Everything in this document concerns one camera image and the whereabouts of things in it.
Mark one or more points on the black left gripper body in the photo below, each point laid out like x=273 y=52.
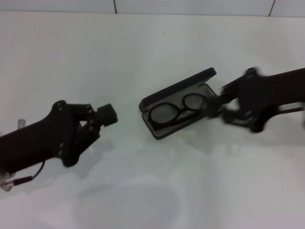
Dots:
x=40 y=143

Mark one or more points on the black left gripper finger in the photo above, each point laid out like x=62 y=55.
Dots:
x=91 y=133
x=108 y=115

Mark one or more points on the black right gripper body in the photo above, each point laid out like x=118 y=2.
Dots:
x=267 y=95

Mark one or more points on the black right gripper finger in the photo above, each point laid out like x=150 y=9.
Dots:
x=215 y=101
x=215 y=113

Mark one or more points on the black glasses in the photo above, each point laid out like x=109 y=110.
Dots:
x=182 y=110

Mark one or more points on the black glasses case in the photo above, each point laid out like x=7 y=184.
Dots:
x=166 y=133

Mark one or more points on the small silver connector stub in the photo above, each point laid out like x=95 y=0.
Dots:
x=22 y=124

